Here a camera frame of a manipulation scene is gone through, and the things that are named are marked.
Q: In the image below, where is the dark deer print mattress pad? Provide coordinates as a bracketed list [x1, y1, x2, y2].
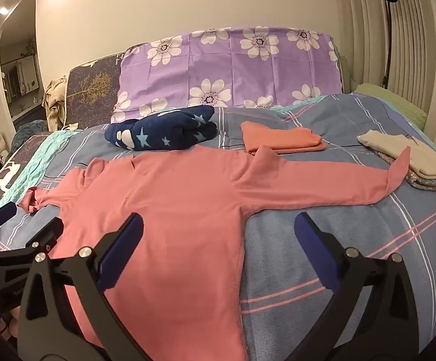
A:
[0, 133, 49, 217]

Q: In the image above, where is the folded beige garment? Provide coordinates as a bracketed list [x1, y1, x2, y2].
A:
[356, 129, 436, 180]

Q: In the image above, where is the folded orange garment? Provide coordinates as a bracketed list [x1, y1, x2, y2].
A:
[240, 120, 327, 156]

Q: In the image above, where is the navy star print blanket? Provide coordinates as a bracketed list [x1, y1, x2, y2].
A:
[105, 105, 218, 153]

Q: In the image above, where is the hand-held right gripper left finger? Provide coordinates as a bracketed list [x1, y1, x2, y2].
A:
[18, 212, 146, 361]

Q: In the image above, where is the teal blanket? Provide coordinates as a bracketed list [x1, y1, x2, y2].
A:
[5, 122, 83, 202]

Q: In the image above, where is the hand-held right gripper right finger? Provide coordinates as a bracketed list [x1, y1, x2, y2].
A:
[293, 212, 420, 361]

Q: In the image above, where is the dark tree print cushion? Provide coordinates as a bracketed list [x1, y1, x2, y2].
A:
[64, 60, 125, 128]

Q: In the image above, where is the beige knit garment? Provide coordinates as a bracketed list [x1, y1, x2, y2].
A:
[42, 77, 68, 132]

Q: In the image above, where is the green pillow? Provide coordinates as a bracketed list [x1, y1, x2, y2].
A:
[351, 83, 428, 128]

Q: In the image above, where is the grey-blue knit blanket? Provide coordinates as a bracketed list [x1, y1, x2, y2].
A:
[12, 119, 50, 148]

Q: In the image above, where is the blue plaid bed sheet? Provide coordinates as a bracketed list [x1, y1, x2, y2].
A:
[0, 94, 436, 361]

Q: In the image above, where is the purple flower print pillow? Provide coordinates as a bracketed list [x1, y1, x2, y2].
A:
[110, 26, 344, 124]

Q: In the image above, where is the pink long-sleeve shirt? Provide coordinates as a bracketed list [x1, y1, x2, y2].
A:
[17, 143, 411, 361]

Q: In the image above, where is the cream pleated curtain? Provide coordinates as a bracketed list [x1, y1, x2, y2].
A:
[334, 0, 436, 147]

